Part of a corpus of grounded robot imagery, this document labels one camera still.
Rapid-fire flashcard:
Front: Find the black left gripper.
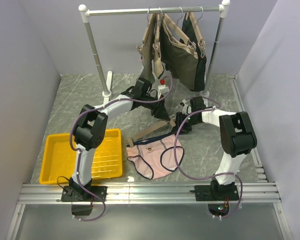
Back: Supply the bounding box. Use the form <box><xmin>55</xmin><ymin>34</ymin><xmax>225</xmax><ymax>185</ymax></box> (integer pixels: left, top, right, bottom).
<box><xmin>141</xmin><ymin>94</ymin><xmax>170</xmax><ymax>121</ymax></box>

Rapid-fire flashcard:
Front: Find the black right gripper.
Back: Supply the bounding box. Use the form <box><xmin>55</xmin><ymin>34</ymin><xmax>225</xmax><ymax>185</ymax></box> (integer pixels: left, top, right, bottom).
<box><xmin>170</xmin><ymin>112</ymin><xmax>200</xmax><ymax>136</ymax></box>

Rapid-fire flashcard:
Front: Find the beige clip hanger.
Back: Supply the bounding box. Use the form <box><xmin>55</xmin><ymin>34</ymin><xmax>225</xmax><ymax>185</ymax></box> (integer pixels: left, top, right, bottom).
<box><xmin>127</xmin><ymin>115</ymin><xmax>176</xmax><ymax>147</ymax></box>

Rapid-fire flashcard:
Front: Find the pink underwear navy trim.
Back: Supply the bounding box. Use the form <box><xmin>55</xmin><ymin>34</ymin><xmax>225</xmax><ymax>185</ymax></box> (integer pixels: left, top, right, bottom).
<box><xmin>126</xmin><ymin>133</ymin><xmax>185</xmax><ymax>180</ymax></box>

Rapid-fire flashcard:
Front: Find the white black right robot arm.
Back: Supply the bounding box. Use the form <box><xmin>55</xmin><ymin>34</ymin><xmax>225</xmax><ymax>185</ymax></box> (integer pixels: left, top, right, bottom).
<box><xmin>176</xmin><ymin>97</ymin><xmax>257</xmax><ymax>202</ymax></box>

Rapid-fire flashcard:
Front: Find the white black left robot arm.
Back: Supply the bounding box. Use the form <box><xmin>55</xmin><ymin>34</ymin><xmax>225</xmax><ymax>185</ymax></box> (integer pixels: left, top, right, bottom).
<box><xmin>65</xmin><ymin>78</ymin><xmax>171</xmax><ymax>201</ymax></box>

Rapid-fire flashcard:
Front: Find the grey striped hanging underwear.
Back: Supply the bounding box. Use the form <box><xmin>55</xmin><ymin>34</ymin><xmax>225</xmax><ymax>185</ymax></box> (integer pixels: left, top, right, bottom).
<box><xmin>139</xmin><ymin>14</ymin><xmax>156</xmax><ymax>84</ymax></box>

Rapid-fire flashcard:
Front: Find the beige hanging underwear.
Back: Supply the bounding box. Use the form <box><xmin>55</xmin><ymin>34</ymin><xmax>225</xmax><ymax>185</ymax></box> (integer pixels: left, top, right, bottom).
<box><xmin>151</xmin><ymin>14</ymin><xmax>166</xmax><ymax>79</ymax></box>

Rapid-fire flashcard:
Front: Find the olive green hanging underwear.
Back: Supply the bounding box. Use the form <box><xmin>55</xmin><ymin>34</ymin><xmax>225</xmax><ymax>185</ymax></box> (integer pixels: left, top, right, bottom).
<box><xmin>159</xmin><ymin>24</ymin><xmax>197</xmax><ymax>87</ymax></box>

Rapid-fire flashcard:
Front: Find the black dotted hanging underwear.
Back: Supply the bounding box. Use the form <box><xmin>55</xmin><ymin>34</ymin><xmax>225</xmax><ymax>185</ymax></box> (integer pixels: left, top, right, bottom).
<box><xmin>178</xmin><ymin>17</ymin><xmax>208</xmax><ymax>92</ymax></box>

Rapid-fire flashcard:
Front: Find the white metal clothes rack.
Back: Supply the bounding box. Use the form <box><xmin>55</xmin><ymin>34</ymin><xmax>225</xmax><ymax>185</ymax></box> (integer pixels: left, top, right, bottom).
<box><xmin>78</xmin><ymin>0</ymin><xmax>231</xmax><ymax>98</ymax></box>

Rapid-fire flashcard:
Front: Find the yellow plastic tray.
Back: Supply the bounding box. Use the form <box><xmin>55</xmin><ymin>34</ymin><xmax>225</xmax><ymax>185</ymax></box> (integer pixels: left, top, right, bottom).
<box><xmin>39</xmin><ymin>128</ymin><xmax>123</xmax><ymax>185</ymax></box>

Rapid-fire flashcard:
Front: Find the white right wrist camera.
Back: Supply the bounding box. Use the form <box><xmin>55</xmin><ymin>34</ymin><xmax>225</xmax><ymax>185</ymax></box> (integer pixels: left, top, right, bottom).
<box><xmin>180</xmin><ymin>99</ymin><xmax>192</xmax><ymax>115</ymax></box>

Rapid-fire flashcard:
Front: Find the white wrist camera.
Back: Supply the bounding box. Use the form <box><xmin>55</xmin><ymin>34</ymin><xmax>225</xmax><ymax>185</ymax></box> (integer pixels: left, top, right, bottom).
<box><xmin>180</xmin><ymin>99</ymin><xmax>192</xmax><ymax>115</ymax></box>
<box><xmin>157</xmin><ymin>79</ymin><xmax>170</xmax><ymax>99</ymax></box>

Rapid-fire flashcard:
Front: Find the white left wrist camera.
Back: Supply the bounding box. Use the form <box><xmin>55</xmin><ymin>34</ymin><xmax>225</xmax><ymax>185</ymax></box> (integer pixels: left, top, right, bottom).
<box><xmin>157</xmin><ymin>79</ymin><xmax>170</xmax><ymax>99</ymax></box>

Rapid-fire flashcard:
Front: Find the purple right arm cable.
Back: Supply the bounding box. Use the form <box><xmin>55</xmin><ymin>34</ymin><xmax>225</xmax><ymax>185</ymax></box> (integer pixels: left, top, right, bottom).
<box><xmin>173</xmin><ymin>96</ymin><xmax>243</xmax><ymax>220</ymax></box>

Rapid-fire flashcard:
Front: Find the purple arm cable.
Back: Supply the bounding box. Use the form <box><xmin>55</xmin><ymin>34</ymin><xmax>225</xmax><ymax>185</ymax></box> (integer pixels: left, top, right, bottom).
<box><xmin>173</xmin><ymin>96</ymin><xmax>243</xmax><ymax>220</ymax></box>
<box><xmin>69</xmin><ymin>76</ymin><xmax>175</xmax><ymax>222</ymax></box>

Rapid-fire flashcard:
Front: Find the aluminium mounting rail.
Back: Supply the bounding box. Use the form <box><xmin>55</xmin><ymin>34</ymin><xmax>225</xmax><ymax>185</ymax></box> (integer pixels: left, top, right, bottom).
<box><xmin>6</xmin><ymin>182</ymin><xmax>293</xmax><ymax>240</ymax></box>

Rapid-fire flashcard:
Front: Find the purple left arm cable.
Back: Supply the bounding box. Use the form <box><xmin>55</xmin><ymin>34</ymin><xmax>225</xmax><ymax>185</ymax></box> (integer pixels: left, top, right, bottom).
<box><xmin>69</xmin><ymin>76</ymin><xmax>175</xmax><ymax>222</ymax></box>

